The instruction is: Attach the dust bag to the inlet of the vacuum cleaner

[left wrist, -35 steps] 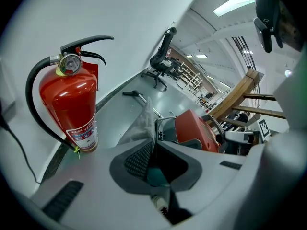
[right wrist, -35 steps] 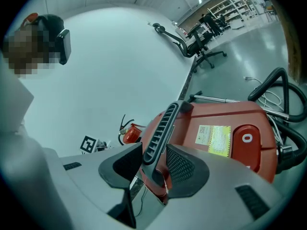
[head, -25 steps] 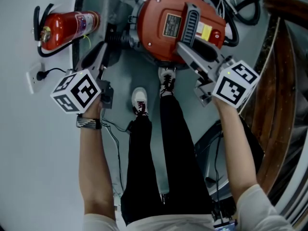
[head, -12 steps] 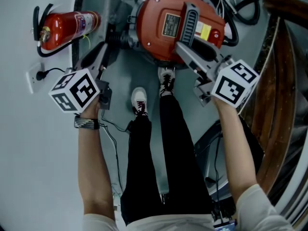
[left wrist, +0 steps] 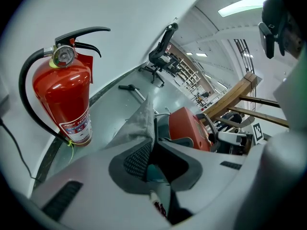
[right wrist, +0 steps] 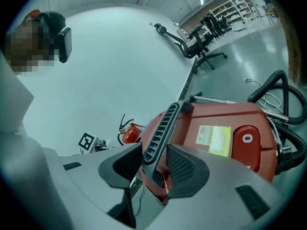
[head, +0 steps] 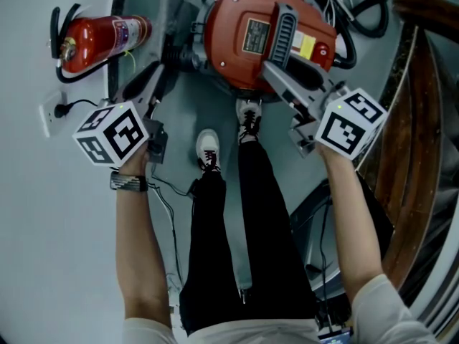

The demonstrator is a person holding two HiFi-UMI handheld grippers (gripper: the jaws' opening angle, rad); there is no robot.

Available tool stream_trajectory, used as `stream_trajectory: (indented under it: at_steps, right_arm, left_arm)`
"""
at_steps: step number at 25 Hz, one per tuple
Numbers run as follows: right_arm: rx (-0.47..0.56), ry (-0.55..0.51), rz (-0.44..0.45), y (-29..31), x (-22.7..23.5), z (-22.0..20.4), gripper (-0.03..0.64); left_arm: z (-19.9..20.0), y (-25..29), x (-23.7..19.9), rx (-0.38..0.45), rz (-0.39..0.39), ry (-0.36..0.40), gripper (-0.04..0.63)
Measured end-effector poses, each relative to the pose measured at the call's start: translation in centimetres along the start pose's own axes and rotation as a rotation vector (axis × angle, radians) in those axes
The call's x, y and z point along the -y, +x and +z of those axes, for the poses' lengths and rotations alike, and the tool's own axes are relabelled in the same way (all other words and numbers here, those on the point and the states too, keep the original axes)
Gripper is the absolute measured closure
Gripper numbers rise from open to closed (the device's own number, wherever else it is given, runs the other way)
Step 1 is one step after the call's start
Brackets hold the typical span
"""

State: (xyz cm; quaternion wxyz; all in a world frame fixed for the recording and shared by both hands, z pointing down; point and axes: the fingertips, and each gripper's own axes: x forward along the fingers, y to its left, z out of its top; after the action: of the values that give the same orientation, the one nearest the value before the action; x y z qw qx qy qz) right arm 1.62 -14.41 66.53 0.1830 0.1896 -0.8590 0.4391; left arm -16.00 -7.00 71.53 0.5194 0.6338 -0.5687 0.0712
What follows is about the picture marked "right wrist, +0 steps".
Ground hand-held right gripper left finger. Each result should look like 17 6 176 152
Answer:
57 141 144 229

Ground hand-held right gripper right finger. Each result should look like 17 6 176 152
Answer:
143 143 283 230

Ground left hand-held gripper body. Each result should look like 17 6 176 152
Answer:
78 132 106 154

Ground red vacuum cleaner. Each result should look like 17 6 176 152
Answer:
139 100 278 206

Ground red fire extinguisher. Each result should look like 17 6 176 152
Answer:
117 114 146 146

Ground person's white shirt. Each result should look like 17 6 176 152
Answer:
0 51 72 230

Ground metal vacuum wand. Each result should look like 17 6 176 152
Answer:
188 91 289 122

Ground person's face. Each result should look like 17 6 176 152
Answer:
4 23 60 77

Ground black office chair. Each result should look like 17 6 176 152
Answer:
153 23 228 75

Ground white shelving unit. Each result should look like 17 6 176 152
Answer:
208 0 261 31

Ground black head-mounted camera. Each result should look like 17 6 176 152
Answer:
24 9 73 64

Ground white power cable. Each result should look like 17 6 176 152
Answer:
243 77 284 149

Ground black vacuum hose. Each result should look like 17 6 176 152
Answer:
247 69 307 176

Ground metal frame chair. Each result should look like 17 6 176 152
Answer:
264 3 281 25

